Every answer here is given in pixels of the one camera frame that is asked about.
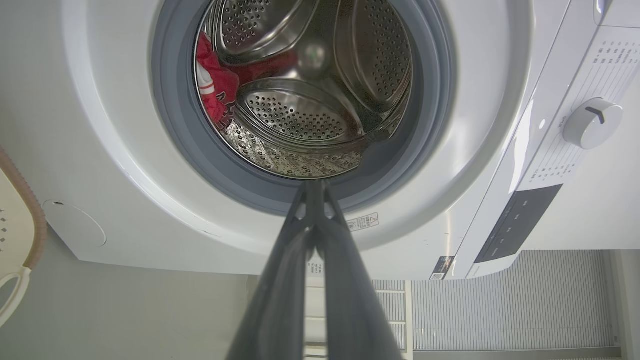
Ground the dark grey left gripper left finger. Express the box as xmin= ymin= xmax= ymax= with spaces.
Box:
xmin=226 ymin=181 xmax=317 ymax=360

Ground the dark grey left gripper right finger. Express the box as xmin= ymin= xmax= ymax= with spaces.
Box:
xmin=316 ymin=181 xmax=404 ymax=360

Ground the red and white garment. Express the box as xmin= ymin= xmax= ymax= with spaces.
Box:
xmin=195 ymin=32 xmax=241 ymax=132

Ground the stainless steel washing machine drum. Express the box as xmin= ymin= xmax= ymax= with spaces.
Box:
xmin=192 ymin=0 xmax=414 ymax=180

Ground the dark grey control panel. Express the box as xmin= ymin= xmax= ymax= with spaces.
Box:
xmin=473 ymin=183 xmax=564 ymax=265

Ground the beige perforated laundry basket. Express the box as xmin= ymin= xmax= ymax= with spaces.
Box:
xmin=0 ymin=145 xmax=49 ymax=331

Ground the white slatted shelf unit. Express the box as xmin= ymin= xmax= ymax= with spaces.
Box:
xmin=304 ymin=277 xmax=414 ymax=360

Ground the small printed text sticker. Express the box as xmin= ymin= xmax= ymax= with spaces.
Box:
xmin=306 ymin=249 xmax=326 ymax=279

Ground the grey warning sticker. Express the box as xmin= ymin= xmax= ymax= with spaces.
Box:
xmin=345 ymin=212 xmax=380 ymax=233

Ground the black QR label sticker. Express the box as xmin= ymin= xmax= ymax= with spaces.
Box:
xmin=428 ymin=255 xmax=456 ymax=281

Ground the grey ribbed panel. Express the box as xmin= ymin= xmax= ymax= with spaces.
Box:
xmin=412 ymin=249 xmax=617 ymax=352

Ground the grey rubber door gasket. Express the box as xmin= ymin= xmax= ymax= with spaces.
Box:
xmin=150 ymin=0 xmax=457 ymax=217

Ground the round white filter cover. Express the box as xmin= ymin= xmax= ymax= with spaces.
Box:
xmin=42 ymin=199 xmax=108 ymax=248

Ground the white front-load washing machine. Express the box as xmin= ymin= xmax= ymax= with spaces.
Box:
xmin=60 ymin=0 xmax=640 ymax=281

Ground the white round program dial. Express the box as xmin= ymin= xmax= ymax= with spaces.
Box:
xmin=563 ymin=97 xmax=624 ymax=151

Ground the white detergent drawer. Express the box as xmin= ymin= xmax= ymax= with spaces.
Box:
xmin=593 ymin=0 xmax=640 ymax=29

